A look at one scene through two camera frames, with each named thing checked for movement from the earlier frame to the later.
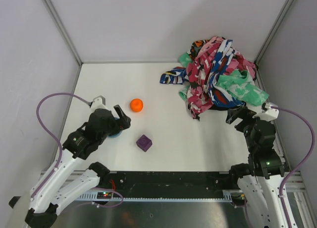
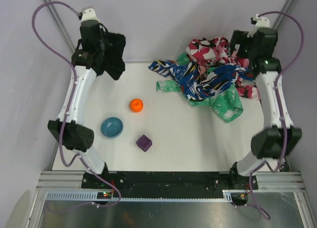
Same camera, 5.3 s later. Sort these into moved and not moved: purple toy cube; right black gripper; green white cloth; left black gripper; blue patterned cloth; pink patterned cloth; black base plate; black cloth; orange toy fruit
Moved: black cloth; blue patterned cloth; left black gripper; right black gripper; green white cloth; pink patterned cloth
Not moved: black base plate; purple toy cube; orange toy fruit
